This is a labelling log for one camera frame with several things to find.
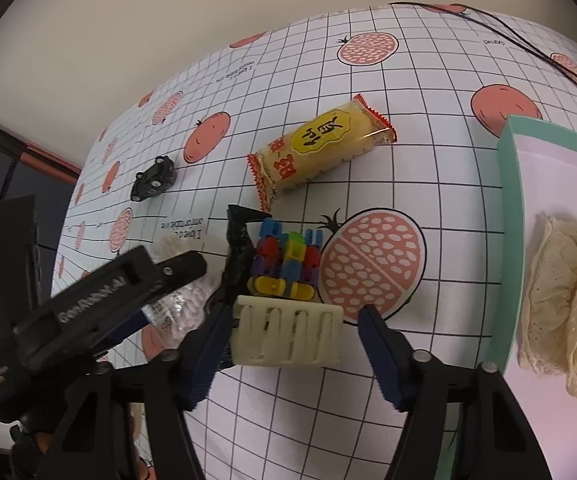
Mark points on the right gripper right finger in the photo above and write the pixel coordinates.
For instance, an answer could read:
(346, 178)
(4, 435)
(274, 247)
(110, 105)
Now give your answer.
(493, 439)

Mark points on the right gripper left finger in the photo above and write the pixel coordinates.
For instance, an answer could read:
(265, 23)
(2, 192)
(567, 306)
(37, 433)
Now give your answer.
(99, 442)

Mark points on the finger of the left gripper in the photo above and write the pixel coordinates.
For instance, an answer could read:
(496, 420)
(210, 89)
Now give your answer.
(168, 272)

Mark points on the clear bag of beads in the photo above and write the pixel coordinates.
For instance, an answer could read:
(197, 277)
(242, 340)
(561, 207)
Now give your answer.
(172, 317)

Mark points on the black toy car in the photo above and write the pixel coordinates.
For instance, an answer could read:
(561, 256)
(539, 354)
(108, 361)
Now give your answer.
(154, 180)

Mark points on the cream plastic rack piece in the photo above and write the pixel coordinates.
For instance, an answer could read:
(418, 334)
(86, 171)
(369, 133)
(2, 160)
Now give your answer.
(272, 332)

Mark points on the yellow snack cracker packet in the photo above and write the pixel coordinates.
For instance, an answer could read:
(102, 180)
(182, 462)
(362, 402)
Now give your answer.
(327, 141)

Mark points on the fruit pattern grid tablecloth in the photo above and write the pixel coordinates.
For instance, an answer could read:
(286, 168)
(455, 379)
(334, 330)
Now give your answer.
(414, 227)

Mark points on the teal rimmed white tray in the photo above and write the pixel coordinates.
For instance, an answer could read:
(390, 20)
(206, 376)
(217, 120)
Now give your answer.
(537, 161)

